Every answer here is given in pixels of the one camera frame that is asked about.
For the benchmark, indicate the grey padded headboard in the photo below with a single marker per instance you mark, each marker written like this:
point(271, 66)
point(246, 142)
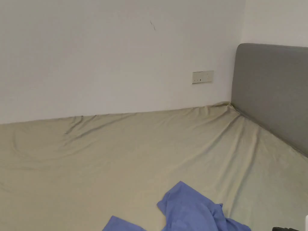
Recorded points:
point(269, 91)

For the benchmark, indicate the blue shirt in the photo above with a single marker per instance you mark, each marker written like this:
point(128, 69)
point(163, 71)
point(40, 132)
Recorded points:
point(190, 207)

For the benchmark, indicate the bed with beige sheet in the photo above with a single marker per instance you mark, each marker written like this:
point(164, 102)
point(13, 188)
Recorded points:
point(101, 154)

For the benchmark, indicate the white wall socket plate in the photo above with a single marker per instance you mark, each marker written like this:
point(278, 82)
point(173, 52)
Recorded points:
point(202, 77)

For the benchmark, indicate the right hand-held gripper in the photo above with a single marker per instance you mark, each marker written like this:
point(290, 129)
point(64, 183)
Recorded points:
point(306, 223)

